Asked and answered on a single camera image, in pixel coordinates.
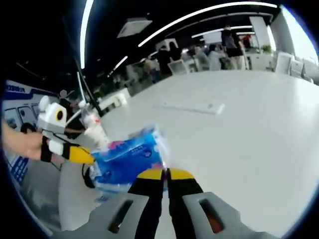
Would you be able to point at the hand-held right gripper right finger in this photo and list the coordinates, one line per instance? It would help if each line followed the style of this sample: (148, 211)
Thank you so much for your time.
(184, 189)

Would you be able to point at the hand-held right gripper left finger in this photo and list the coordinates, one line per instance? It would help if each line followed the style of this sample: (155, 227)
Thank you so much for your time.
(149, 199)

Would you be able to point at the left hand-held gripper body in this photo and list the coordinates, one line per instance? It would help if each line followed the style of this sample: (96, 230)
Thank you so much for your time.
(52, 119)

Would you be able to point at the printed white paper cup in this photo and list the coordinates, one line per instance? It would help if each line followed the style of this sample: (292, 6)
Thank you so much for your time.
(96, 135)

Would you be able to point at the blue tissue packet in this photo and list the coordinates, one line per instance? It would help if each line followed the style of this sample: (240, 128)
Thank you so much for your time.
(129, 159)

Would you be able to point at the person's left hand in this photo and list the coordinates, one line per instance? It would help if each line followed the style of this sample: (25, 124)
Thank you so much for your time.
(32, 147)

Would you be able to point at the black stand pole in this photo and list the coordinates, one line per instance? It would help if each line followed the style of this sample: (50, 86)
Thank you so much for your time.
(96, 107)

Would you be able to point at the white table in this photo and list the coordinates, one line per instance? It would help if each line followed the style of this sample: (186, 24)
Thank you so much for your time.
(236, 154)

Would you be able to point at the white cabinet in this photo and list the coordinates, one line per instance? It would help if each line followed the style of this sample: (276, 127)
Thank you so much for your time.
(117, 99)

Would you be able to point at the white built-in socket strip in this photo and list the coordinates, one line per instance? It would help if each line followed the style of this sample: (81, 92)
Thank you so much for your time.
(189, 107)

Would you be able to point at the white mesh office chair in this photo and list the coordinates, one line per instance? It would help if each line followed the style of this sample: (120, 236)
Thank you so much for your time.
(284, 63)
(177, 67)

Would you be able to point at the ceiling air vent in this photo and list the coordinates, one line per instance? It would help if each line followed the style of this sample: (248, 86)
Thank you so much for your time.
(134, 28)

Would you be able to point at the white screen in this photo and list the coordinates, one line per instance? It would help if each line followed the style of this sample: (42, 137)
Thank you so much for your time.
(211, 38)

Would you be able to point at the green potted plant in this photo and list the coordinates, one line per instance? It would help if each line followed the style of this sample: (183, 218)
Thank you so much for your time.
(266, 49)

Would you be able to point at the long ceiling light strip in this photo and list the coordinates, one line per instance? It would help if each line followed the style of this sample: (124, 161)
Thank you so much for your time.
(199, 15)

